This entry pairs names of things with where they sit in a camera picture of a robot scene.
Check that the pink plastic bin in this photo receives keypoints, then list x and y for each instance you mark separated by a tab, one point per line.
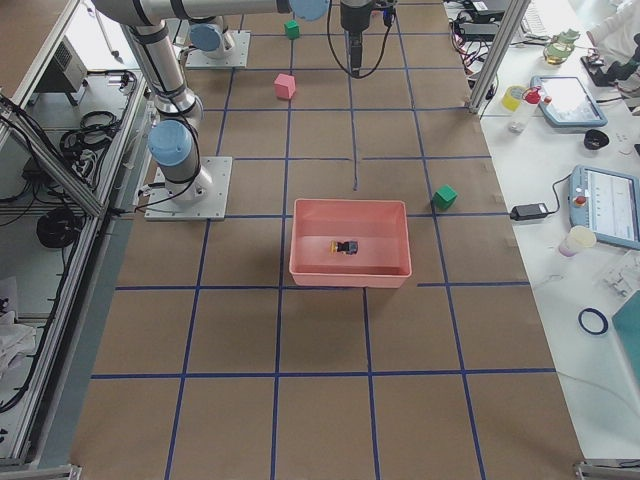
379	226

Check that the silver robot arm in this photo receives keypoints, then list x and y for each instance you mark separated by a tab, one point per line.
212	37
174	143

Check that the teach pendant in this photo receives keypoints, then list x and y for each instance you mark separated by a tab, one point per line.
571	105
607	203

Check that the green cube far side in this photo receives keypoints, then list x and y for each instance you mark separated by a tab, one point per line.
292	29

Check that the yellow tape roll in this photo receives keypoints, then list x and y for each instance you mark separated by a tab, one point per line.
513	97

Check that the white paper cup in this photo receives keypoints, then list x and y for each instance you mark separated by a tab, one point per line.
578	239

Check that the aluminium frame post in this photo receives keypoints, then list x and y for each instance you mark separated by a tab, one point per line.
510	24

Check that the black round cap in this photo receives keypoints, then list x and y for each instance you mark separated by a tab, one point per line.
595	139

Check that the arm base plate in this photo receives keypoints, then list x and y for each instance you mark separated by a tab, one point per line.
215	190
238	59

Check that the teach pendant near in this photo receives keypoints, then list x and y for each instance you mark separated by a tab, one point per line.
607	203

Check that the black power adapter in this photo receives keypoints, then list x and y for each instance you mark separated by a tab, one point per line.
525	212

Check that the green cube near bin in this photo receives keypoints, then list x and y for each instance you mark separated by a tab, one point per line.
444	197

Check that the teach pendant far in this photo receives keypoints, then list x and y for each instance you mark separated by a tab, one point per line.
571	105

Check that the pink cube centre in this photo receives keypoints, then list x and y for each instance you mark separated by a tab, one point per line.
284	86

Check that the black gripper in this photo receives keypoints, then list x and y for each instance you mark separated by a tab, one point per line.
354	19

